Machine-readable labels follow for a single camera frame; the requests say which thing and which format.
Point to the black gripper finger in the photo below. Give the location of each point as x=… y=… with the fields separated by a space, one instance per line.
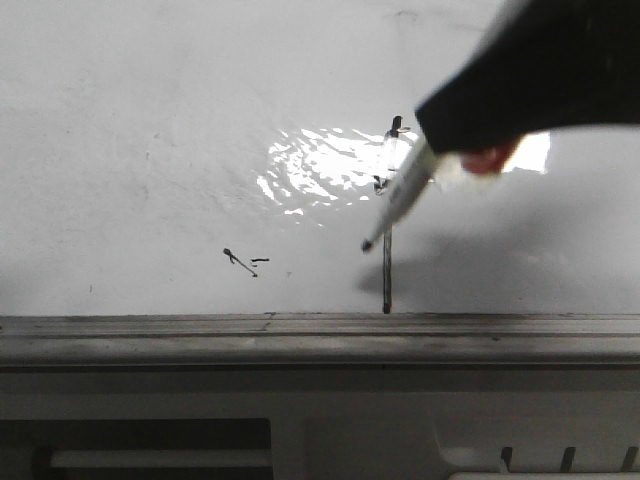
x=544 y=65

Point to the red magnet taped to marker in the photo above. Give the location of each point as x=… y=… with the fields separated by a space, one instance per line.
x=474 y=170

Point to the white whiteboard marker pen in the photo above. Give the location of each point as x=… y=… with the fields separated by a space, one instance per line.
x=416 y=170

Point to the grey metal whiteboard tray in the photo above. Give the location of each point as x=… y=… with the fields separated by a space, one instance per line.
x=319 y=339

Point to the white whiteboard surface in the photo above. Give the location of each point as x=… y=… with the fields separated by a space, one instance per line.
x=163 y=157

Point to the grey plastic housing below tray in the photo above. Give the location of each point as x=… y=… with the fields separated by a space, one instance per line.
x=283 y=423

